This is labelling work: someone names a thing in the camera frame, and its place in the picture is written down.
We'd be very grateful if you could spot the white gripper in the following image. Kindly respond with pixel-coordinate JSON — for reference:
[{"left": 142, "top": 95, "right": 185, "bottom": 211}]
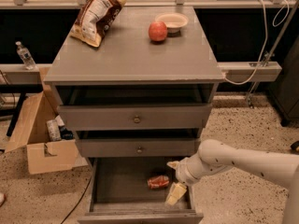
[{"left": 165, "top": 154, "right": 218, "bottom": 206}]

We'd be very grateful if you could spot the red coke can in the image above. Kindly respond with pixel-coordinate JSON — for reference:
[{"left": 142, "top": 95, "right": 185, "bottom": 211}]
[{"left": 148, "top": 175, "right": 169, "bottom": 189}]

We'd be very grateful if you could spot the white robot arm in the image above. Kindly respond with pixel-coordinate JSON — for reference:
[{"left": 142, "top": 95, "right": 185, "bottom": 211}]
[{"left": 165, "top": 139, "right": 299, "bottom": 224}]

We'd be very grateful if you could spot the grey open bottom drawer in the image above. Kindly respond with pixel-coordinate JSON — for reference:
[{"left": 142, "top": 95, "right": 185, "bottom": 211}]
[{"left": 78, "top": 157, "right": 203, "bottom": 224}]

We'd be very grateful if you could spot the grey top drawer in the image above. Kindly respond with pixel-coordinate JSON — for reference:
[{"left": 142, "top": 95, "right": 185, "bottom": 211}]
[{"left": 58, "top": 105, "right": 211, "bottom": 131}]

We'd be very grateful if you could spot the grey wooden drawer cabinet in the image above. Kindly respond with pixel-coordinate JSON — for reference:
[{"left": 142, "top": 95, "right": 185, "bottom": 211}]
[{"left": 43, "top": 6, "right": 226, "bottom": 224}]

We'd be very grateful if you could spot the grey middle drawer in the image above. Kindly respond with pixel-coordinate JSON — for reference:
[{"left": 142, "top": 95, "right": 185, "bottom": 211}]
[{"left": 76, "top": 138, "right": 199, "bottom": 158}]

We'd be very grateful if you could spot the can inside cardboard box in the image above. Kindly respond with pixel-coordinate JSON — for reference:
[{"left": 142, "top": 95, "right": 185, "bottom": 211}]
[{"left": 47, "top": 119, "right": 61, "bottom": 142}]

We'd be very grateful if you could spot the grey metal stand pole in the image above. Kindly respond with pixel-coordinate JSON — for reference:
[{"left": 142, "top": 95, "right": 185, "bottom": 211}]
[{"left": 246, "top": 0, "right": 299, "bottom": 108}]

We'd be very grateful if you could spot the open cardboard box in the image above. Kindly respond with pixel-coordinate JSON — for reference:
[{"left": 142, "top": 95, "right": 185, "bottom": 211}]
[{"left": 5, "top": 68, "right": 87, "bottom": 175}]

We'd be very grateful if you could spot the red apple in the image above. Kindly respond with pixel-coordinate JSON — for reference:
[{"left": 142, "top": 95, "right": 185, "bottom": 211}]
[{"left": 149, "top": 21, "right": 167, "bottom": 42}]

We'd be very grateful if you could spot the white paper bowl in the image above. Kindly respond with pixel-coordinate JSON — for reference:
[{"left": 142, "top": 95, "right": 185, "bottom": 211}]
[{"left": 155, "top": 12, "right": 189, "bottom": 34}]

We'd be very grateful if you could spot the brown chip bag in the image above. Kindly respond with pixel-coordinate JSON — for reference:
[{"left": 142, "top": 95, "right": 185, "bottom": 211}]
[{"left": 70, "top": 0, "right": 127, "bottom": 48}]

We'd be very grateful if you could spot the clear plastic water bottle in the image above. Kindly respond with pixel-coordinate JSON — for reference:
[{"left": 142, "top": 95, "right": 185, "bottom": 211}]
[{"left": 16, "top": 41, "right": 36, "bottom": 70}]

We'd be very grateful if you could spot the black floor cable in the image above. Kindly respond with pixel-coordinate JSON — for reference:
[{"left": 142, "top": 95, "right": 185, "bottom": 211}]
[{"left": 59, "top": 175, "right": 93, "bottom": 224}]

